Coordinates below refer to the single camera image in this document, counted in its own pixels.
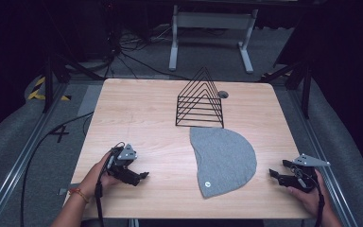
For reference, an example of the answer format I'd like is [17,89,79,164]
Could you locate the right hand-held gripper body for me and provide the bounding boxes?
[277,153,331,194]

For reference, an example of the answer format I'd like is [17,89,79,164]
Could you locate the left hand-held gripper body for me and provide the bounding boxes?
[106,143,142,187]

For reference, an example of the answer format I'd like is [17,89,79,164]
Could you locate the person's right hand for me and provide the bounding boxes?
[287,169,329,218]

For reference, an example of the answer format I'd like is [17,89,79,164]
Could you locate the person's left hand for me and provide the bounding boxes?
[78,150,121,201]

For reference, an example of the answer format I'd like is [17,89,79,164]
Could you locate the grey beanie hat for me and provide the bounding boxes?
[189,126,258,200]

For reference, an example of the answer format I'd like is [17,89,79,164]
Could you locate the grey tape strip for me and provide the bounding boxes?
[58,183,81,197]

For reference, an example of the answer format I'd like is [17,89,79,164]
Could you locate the black tripod stand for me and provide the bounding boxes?
[42,51,106,114]
[258,60,314,121]

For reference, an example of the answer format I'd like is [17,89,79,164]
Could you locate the white metal stand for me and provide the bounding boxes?
[168,4,260,75]

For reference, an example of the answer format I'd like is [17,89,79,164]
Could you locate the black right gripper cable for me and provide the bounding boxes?
[291,164,326,227]

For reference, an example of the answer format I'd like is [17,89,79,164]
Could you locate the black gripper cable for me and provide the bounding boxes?
[94,141,126,227]
[291,164,326,227]

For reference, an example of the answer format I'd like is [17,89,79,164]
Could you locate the aluminium floor rail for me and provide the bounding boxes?
[0,80,70,227]
[286,88,359,227]

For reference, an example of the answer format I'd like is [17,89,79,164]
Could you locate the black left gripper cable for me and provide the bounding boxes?
[94,141,126,227]

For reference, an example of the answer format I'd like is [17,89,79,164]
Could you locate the orange bracelet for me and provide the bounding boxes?
[69,187,90,204]

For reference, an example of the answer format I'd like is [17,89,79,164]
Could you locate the black wire rack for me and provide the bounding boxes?
[175,66,226,130]

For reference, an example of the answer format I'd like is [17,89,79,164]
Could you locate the black floor cable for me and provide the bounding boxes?
[20,111,95,227]

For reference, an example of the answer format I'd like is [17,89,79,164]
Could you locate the bundle of black floor cables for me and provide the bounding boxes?
[102,25,190,81]

